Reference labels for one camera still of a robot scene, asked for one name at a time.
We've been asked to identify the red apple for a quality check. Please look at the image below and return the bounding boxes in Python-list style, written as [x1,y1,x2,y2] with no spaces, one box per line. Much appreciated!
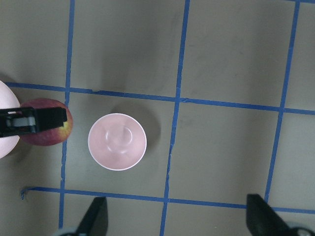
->
[20,98,73,146]

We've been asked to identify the pink bowl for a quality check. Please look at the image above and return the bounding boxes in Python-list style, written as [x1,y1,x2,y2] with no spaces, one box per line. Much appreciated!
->
[88,113,147,171]

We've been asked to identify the pink plate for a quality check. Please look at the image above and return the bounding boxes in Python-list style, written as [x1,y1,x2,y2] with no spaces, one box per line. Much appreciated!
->
[0,81,20,158]

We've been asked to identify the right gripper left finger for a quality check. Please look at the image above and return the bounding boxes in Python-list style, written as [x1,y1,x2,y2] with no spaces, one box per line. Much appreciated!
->
[74,197,108,236]

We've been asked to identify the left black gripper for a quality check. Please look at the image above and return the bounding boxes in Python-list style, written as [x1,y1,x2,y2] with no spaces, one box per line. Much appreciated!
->
[3,107,67,136]

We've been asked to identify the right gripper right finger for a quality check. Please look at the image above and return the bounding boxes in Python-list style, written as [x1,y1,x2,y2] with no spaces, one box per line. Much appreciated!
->
[246,194,290,236]

